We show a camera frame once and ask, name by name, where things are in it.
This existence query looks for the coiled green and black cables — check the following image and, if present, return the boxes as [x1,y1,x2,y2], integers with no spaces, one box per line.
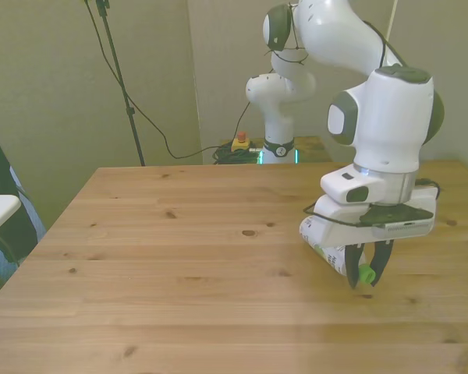
[211,143,259,165]

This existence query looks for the white spray can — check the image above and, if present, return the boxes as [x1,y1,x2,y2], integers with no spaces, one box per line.
[299,216,377,290]

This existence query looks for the black tripod camera cable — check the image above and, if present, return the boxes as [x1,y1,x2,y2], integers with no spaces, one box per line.
[83,0,224,161]

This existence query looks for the black tripod stand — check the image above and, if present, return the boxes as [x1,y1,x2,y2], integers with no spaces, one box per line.
[83,0,147,168]

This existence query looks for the small wooden robot base table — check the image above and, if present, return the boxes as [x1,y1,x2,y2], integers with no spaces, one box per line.
[217,135,333,165]

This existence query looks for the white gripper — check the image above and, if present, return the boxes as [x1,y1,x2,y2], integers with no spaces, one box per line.
[314,185,440,291]

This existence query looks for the yellow emergency stop button box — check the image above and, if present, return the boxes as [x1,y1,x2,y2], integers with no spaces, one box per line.
[230,131,252,153]

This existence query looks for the grey emergency stop cable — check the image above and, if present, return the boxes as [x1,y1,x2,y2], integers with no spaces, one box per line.
[232,100,252,142]

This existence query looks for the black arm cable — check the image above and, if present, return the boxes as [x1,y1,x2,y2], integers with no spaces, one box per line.
[264,0,444,229]

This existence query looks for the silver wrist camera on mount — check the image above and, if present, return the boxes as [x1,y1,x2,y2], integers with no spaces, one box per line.
[357,205,435,240]

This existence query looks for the thin beige pole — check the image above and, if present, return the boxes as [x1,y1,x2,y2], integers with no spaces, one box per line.
[386,0,399,42]

